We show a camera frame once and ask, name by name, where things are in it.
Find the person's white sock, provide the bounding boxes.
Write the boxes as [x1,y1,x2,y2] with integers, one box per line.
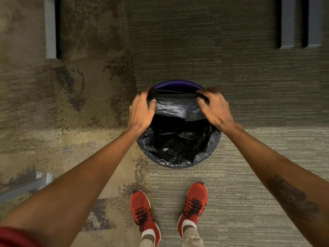
[141,228,156,242]
[182,220,197,233]

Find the grey metal furniture foot bracket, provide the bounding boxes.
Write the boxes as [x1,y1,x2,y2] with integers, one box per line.
[0,172,53,203]

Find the person's left forearm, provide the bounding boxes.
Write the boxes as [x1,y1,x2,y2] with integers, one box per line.
[0,128,144,247]

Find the person's left red sneaker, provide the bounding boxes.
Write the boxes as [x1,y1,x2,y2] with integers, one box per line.
[130,190,162,246]

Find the grey metal furniture leg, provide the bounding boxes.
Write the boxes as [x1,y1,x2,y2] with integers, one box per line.
[307,0,323,48]
[44,0,57,60]
[280,0,295,50]

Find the person's red sneaker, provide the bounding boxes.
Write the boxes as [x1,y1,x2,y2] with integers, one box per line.
[130,190,162,246]
[176,181,208,237]

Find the person's right hand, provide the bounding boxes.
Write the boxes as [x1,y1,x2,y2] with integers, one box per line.
[196,87,237,133]

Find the person's left hand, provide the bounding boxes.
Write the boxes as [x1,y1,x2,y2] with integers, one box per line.
[128,86,157,136]

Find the person's right forearm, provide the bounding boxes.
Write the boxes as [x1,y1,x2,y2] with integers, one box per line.
[223,123,329,247]

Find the person's beige trouser leg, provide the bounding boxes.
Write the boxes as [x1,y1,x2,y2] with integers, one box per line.
[139,235,155,247]
[181,227,204,247]

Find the black plastic trash bag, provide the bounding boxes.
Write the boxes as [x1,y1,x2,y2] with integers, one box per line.
[136,88,222,169]

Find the person's left white sock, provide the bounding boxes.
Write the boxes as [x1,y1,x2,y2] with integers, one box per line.
[141,228,156,242]

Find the person's right white sock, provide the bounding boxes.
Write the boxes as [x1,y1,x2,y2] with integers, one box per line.
[182,220,197,233]

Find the red shirt sleeve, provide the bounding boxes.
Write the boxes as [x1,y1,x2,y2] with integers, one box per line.
[0,226,35,247]

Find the person's right beige trouser leg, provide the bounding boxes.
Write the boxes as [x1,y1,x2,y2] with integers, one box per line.
[181,227,204,247]

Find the purple round trash bin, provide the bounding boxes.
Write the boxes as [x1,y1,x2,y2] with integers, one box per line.
[151,79,206,92]

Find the person's right red sneaker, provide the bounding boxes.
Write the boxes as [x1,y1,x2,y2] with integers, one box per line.
[176,181,208,237]

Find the person's left beige trouser leg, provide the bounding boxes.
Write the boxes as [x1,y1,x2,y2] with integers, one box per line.
[139,235,155,247]

